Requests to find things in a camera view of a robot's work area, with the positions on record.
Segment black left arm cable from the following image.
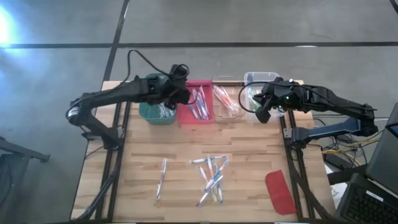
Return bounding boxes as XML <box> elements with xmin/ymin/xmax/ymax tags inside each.
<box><xmin>126</xmin><ymin>49</ymin><xmax>175</xmax><ymax>85</ymax></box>

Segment white paper sheet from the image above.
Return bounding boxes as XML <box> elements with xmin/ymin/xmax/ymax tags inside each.
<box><xmin>329</xmin><ymin>183</ymin><xmax>349</xmax><ymax>203</ymax></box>

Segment frosted clear plastic tub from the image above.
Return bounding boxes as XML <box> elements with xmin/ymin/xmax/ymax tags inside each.
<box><xmin>244</xmin><ymin>72</ymin><xmax>285</xmax><ymax>124</ymax></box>

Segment grey open laptop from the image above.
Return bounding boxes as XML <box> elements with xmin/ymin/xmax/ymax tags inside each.
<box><xmin>365</xmin><ymin>102</ymin><xmax>398</xmax><ymax>200</ymax></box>

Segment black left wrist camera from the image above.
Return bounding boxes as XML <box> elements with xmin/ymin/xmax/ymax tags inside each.
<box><xmin>177</xmin><ymin>89</ymin><xmax>191</xmax><ymax>106</ymax></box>

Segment pink plastic bin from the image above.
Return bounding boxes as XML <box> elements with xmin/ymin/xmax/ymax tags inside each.
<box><xmin>177</xmin><ymin>79</ymin><xmax>215</xmax><ymax>125</ymax></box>

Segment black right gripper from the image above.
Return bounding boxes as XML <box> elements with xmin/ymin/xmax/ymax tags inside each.
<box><xmin>253</xmin><ymin>77</ymin><xmax>304</xmax><ymax>111</ymax></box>

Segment black metal stand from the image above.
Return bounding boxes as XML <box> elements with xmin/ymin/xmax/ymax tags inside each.
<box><xmin>0</xmin><ymin>136</ymin><xmax>50</xmax><ymax>224</ymax></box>

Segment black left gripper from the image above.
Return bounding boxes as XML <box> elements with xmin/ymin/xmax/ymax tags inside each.
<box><xmin>144</xmin><ymin>64</ymin><xmax>190</xmax><ymax>110</ymax></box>

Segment red plastic lid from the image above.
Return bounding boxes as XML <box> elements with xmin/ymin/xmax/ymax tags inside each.
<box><xmin>265</xmin><ymin>169</ymin><xmax>298</xmax><ymax>215</ymax></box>

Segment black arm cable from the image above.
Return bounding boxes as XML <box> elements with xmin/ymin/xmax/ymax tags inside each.
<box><xmin>238</xmin><ymin>81</ymin><xmax>265</xmax><ymax>113</ymax></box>
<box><xmin>126</xmin><ymin>49</ymin><xmax>175</xmax><ymax>85</ymax></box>

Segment black laptop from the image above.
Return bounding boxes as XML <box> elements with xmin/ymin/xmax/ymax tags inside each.
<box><xmin>334</xmin><ymin>172</ymin><xmax>398</xmax><ymax>224</ymax></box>

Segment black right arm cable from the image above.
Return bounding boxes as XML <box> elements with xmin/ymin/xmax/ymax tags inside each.
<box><xmin>238</xmin><ymin>81</ymin><xmax>265</xmax><ymax>113</ymax></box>

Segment black power strip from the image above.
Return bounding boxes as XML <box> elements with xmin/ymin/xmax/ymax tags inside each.
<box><xmin>323</xmin><ymin>153</ymin><xmax>346</xmax><ymax>170</ymax></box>

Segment yellow cable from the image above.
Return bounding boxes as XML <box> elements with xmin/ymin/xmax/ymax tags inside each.
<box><xmin>322</xmin><ymin>136</ymin><xmax>382</xmax><ymax>156</ymax></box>

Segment orange white toothbrush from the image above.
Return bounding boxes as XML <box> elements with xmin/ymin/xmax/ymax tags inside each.
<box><xmin>221</xmin><ymin>88</ymin><xmax>240</xmax><ymax>116</ymax></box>
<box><xmin>213</xmin><ymin>87</ymin><xmax>229</xmax><ymax>113</ymax></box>
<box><xmin>198</xmin><ymin>166</ymin><xmax>210</xmax><ymax>185</ymax></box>
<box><xmin>215</xmin><ymin>86</ymin><xmax>234</xmax><ymax>114</ymax></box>
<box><xmin>217</xmin><ymin>85</ymin><xmax>238</xmax><ymax>115</ymax></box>
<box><xmin>214</xmin><ymin>85</ymin><xmax>231</xmax><ymax>106</ymax></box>
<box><xmin>225</xmin><ymin>96</ymin><xmax>241</xmax><ymax>118</ymax></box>

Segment clear plastic bin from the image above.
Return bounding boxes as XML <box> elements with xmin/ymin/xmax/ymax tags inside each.
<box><xmin>212</xmin><ymin>81</ymin><xmax>246</xmax><ymax>123</ymax></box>

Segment green plastic bin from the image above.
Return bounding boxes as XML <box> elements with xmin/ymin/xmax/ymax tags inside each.
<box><xmin>139</xmin><ymin>73</ymin><xmax>178</xmax><ymax>126</ymax></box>

